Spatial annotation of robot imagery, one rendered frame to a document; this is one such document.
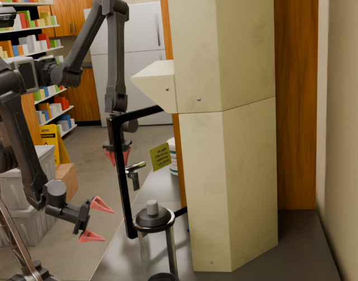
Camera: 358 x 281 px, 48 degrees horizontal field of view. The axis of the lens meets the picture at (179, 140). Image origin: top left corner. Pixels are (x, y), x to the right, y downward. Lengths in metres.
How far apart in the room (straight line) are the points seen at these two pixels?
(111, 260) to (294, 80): 0.82
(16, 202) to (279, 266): 2.43
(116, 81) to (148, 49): 4.50
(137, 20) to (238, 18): 5.05
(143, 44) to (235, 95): 5.05
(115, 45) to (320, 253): 1.01
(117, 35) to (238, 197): 0.80
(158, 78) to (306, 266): 0.67
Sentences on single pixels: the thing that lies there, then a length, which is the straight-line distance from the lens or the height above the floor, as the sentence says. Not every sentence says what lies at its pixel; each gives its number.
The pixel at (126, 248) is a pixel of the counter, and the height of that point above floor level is 0.94.
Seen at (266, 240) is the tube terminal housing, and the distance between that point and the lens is 1.28.
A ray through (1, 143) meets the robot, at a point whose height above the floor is 1.20.
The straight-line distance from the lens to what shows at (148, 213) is 1.03.
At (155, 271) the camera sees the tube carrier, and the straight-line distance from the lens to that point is 1.08.
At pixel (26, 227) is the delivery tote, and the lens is 3.38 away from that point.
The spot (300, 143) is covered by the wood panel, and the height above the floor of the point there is 1.19.
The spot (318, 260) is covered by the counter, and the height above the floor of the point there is 0.94.
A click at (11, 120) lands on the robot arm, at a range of 1.22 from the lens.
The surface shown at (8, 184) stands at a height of 0.54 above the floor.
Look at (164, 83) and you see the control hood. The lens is 1.01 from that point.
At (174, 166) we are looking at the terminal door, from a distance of 1.33.
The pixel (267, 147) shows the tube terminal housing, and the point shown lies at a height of 1.27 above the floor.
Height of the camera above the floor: 1.66
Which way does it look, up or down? 18 degrees down
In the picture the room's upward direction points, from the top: 5 degrees counter-clockwise
